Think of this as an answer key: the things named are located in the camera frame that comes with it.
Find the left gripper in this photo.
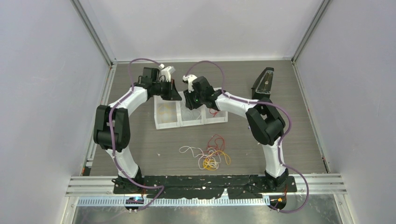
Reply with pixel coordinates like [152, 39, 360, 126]
[152, 79, 182, 101]

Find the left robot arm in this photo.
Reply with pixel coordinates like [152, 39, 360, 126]
[93, 64, 182, 193]

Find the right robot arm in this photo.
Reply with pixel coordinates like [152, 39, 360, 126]
[182, 75, 289, 192]

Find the white three-compartment tray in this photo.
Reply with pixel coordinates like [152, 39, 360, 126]
[154, 91, 228, 130]

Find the black metronome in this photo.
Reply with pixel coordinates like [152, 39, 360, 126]
[251, 67, 274, 100]

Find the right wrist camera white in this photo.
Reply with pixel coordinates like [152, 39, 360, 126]
[182, 74, 197, 93]

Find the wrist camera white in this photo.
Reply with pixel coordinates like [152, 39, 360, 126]
[158, 64, 175, 82]
[182, 74, 197, 93]

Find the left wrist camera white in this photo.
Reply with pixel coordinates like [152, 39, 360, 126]
[158, 64, 175, 82]

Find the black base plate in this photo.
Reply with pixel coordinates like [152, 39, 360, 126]
[112, 175, 297, 199]

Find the grey cable duct rail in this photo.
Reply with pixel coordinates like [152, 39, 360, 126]
[77, 196, 270, 207]

